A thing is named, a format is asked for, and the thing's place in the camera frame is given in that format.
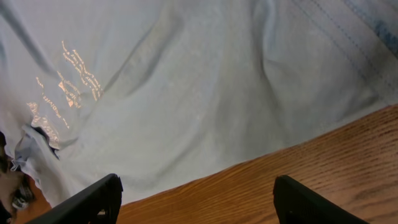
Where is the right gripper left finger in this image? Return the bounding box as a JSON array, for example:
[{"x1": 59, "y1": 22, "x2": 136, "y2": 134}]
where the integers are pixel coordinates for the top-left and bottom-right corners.
[{"x1": 28, "y1": 174, "x2": 123, "y2": 224}]

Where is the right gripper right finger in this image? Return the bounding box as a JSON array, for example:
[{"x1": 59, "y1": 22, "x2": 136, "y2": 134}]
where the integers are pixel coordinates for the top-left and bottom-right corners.
[{"x1": 273, "y1": 175, "x2": 367, "y2": 224}]

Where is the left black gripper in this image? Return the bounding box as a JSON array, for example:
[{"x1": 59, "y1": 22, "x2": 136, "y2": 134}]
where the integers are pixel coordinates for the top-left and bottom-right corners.
[{"x1": 1, "y1": 133, "x2": 35, "y2": 223}]

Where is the light blue printed t-shirt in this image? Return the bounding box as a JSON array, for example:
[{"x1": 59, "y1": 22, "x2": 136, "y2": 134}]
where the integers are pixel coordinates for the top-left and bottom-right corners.
[{"x1": 1, "y1": 0, "x2": 397, "y2": 206}]

